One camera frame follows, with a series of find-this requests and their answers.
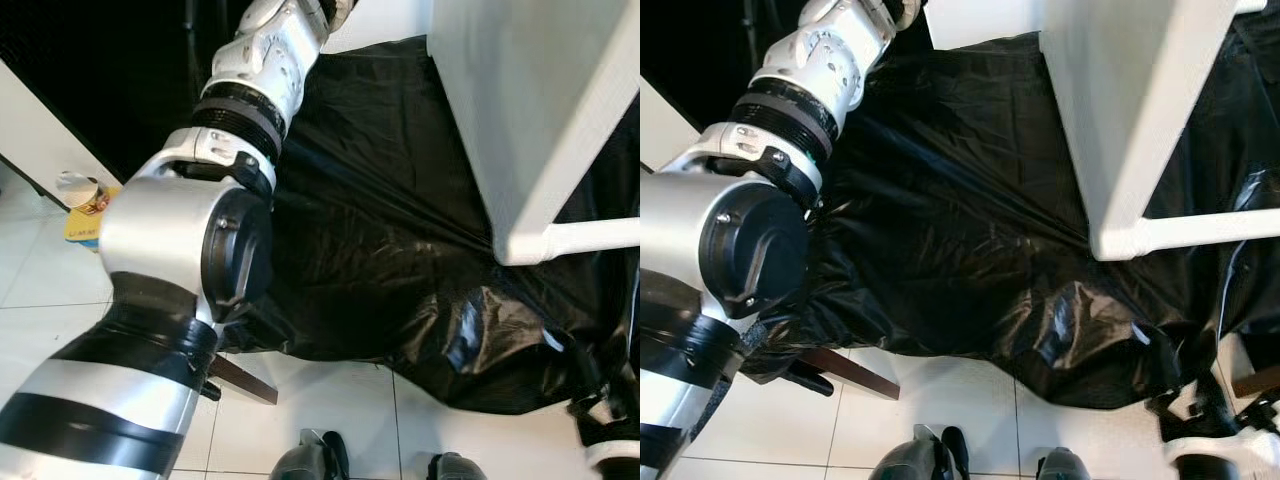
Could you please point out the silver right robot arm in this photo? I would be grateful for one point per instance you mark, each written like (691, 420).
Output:
(1225, 440)
(610, 440)

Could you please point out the dark grey robot leg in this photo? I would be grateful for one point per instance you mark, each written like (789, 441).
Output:
(455, 467)
(1062, 465)
(310, 458)
(915, 455)

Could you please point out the white plastic table leg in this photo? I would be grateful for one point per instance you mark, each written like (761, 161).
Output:
(1210, 230)
(600, 234)

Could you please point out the brown wooden table leg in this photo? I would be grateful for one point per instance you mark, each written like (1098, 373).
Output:
(245, 380)
(850, 372)
(1258, 380)

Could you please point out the black plastic table sheet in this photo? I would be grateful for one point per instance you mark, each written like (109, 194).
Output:
(400, 250)
(1000, 250)

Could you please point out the dark grey right robot leg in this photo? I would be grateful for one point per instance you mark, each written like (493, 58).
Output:
(455, 467)
(1062, 465)

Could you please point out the black door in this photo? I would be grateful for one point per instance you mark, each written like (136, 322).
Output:
(100, 70)
(690, 50)

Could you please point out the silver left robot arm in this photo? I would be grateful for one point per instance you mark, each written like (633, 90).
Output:
(730, 230)
(170, 240)

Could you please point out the white plastic table top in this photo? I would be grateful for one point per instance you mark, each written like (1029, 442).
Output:
(1130, 100)
(530, 100)

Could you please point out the yellow cardboard box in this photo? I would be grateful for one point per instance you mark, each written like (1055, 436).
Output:
(82, 225)

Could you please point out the dark grey left robot leg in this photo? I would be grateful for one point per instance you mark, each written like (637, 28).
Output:
(915, 455)
(310, 458)

